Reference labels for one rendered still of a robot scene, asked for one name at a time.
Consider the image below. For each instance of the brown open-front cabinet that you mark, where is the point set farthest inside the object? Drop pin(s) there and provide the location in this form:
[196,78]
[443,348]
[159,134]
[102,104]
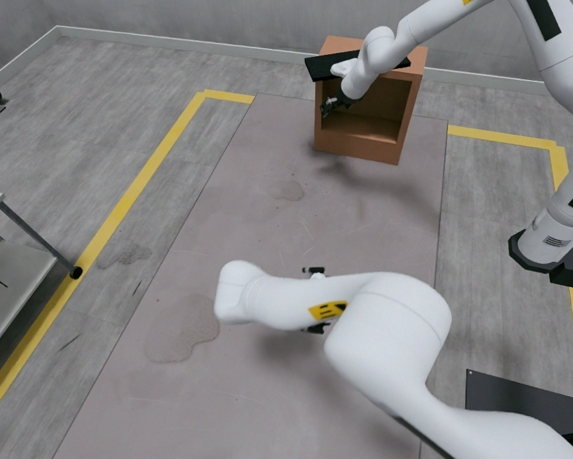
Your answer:
[378,115]

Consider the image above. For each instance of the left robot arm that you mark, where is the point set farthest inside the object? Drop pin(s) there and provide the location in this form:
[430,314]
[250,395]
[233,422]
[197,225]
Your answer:
[390,331]

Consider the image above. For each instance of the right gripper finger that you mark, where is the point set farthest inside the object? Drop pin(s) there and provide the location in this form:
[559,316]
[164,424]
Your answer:
[348,105]
[327,103]

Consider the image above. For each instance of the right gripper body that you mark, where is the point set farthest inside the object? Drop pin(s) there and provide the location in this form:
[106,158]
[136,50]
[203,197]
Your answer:
[341,96]

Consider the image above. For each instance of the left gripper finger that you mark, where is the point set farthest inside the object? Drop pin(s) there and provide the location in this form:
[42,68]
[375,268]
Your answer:
[311,271]
[316,329]

